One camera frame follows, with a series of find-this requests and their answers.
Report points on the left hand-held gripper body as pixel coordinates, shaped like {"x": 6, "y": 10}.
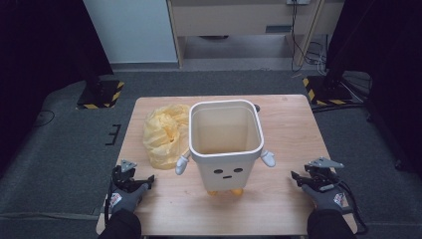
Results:
{"x": 123, "y": 176}

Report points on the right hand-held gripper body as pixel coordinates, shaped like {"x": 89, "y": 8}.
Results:
{"x": 323, "y": 176}

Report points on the yellow plastic bag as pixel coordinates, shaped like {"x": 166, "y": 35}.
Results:
{"x": 164, "y": 136}

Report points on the white trash bin with face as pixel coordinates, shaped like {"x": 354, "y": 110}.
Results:
{"x": 225, "y": 172}

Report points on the person's left hand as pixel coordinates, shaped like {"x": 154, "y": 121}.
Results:
{"x": 124, "y": 200}

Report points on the person's right hand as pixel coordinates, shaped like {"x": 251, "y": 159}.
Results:
{"x": 328, "y": 200}

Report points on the black table grommet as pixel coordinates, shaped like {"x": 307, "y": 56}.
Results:
{"x": 257, "y": 107}

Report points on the black striped stand base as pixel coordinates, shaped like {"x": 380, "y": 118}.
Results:
{"x": 101, "y": 94}
{"x": 326, "y": 91}

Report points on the black curtain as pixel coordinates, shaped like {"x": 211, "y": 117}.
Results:
{"x": 391, "y": 66}

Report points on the white cabinet panel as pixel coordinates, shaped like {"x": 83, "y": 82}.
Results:
{"x": 132, "y": 30}

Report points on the wooden desk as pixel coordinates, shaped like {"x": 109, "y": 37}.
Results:
{"x": 232, "y": 18}

